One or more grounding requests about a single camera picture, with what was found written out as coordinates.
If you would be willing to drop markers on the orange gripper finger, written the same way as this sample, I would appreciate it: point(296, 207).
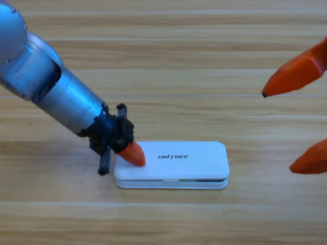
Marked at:
point(296, 75)
point(311, 163)

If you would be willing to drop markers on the white Unitree pencil case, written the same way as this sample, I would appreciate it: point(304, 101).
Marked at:
point(189, 166)

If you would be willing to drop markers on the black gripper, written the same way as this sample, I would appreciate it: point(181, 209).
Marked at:
point(115, 130)

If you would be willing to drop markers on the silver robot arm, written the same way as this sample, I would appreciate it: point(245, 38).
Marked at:
point(58, 97)

